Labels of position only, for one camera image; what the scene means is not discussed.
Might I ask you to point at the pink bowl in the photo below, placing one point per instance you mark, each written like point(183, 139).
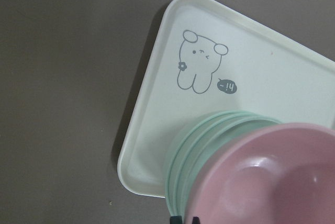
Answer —
point(279, 174)

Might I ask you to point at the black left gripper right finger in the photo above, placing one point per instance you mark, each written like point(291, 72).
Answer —
point(195, 220)

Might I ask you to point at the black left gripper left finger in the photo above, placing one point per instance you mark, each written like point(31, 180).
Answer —
point(176, 220)

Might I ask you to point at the white bear tray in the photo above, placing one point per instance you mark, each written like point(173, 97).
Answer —
point(208, 57)

